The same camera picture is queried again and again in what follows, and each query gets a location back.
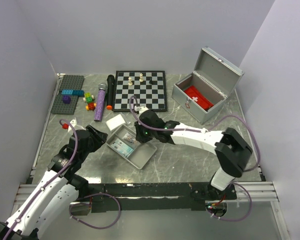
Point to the lower grey lego baseplate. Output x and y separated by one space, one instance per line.
60 108

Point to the bag of cotton swabs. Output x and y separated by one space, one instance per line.
129 138

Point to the white chess pawn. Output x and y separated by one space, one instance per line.
130 81

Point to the upper grey lego baseplate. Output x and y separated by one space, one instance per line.
71 82

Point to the grey lego baseplate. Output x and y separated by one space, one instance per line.
60 108
71 82

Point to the grey metal case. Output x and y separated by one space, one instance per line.
215 78

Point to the purple lego brick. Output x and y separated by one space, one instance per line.
66 99

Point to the blue lego brick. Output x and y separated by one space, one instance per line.
72 92

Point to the white gauze pad packet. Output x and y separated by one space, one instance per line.
115 122

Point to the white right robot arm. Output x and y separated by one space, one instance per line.
231 150

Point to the red first aid pouch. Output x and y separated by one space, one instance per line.
198 98

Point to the colourful lego car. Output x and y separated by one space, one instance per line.
89 100

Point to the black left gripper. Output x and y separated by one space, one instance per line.
99 137

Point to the light blue mask packet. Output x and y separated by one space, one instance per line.
122 148

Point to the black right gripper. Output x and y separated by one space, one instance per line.
139 137

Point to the black white chessboard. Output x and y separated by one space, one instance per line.
153 96

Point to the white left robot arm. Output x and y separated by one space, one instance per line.
59 186

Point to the white chess queen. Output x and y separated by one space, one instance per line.
141 79

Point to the grey plastic tray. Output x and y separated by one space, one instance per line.
142 152

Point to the purple glitter microphone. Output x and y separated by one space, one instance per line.
102 90

